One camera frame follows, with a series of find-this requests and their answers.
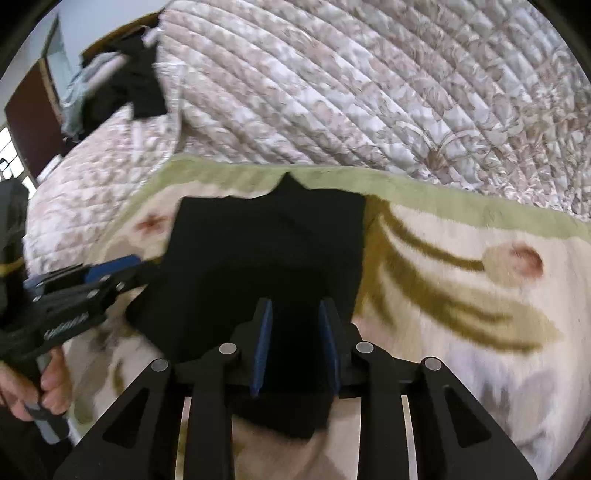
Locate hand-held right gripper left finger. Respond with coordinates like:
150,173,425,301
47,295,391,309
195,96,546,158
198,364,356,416
53,298,273,480

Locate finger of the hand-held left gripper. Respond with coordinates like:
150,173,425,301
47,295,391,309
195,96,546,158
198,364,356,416
23,255,141,292
85,270,158,298

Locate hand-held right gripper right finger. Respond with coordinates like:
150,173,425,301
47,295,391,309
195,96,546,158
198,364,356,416
318,298,539,480

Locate black pants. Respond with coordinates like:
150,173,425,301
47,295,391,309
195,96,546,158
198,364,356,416
124,172,368,439

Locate person's left hand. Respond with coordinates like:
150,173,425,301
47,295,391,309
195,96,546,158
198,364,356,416
0,346,75,422

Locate green cream fleece blanket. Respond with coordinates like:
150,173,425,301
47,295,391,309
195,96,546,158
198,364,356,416
65,154,591,480

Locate window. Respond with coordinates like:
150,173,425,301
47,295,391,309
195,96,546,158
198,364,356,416
0,127,38,188

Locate brown wooden door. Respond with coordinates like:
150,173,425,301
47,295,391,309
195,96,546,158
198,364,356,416
4,69,65,185

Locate grey blue garment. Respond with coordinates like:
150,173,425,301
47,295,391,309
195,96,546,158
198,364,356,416
60,51,125,134

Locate black garment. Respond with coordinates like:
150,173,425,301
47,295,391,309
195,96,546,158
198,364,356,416
82,34,168,120

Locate wooden bed headboard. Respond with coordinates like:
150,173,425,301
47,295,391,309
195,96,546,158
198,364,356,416
79,9,164,58

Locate quilted floral bedspread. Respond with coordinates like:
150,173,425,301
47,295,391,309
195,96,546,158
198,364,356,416
23,0,591,278

